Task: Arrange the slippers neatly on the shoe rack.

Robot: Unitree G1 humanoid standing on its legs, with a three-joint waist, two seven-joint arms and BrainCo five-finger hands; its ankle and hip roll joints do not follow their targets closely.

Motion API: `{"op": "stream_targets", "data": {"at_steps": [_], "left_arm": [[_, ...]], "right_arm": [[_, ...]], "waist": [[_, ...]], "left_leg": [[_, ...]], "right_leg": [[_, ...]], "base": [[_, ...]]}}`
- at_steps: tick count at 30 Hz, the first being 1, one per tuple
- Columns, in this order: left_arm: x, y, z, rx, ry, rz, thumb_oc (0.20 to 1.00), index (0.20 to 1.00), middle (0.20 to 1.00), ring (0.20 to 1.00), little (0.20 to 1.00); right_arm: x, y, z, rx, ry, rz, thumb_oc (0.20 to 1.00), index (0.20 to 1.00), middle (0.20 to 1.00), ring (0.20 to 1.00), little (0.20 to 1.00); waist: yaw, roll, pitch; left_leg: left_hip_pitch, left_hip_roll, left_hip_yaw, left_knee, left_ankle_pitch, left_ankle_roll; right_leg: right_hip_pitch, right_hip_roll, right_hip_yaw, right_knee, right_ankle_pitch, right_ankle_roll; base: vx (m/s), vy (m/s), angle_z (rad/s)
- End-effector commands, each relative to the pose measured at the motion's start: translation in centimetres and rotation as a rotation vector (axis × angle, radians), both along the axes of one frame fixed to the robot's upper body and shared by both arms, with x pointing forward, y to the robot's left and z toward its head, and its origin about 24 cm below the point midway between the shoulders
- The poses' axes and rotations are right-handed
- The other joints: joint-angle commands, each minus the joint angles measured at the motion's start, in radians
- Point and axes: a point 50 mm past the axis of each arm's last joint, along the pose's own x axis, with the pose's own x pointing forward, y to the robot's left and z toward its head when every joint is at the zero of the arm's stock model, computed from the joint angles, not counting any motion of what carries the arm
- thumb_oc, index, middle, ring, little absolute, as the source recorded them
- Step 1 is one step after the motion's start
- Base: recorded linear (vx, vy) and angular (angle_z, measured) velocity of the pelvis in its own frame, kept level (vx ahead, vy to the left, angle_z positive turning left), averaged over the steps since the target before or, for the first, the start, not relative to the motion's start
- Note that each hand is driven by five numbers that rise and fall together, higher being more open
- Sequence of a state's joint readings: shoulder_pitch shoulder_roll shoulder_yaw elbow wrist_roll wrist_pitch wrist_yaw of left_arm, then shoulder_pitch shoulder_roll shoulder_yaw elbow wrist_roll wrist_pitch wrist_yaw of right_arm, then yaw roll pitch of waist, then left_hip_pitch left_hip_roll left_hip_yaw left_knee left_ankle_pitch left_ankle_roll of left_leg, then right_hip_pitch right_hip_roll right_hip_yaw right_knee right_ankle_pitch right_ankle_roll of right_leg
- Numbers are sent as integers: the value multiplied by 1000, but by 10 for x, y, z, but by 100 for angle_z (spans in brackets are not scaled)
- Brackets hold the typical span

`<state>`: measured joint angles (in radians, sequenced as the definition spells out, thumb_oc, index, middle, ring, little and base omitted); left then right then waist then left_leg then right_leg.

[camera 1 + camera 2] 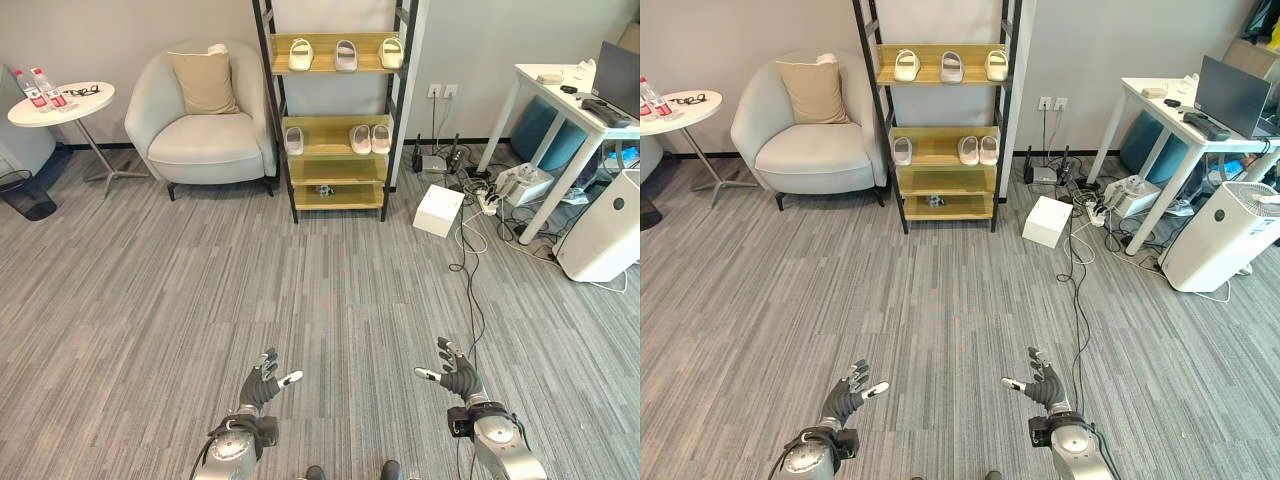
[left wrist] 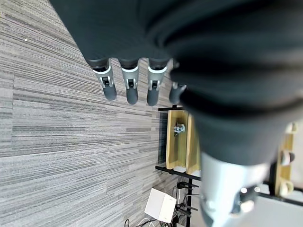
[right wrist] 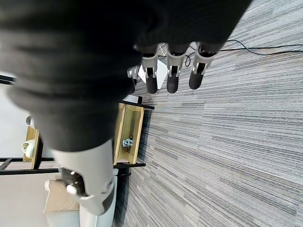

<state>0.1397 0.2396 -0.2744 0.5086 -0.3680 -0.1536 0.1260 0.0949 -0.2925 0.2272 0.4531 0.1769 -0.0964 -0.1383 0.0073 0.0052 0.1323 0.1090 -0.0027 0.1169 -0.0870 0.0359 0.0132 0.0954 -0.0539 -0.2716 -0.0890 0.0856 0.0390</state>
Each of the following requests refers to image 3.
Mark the right robot hand black cloth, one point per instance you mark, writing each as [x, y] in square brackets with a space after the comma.
[78, 59]

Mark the grey-white round container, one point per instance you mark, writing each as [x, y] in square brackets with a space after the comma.
[30, 120]

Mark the white flat box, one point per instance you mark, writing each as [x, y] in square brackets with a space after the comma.
[162, 71]

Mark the white cup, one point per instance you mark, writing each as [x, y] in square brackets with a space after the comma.
[28, 147]

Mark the beige cushion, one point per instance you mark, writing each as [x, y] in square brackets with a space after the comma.
[58, 198]

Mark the wooden rack with black frame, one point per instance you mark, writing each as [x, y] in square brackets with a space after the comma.
[132, 123]

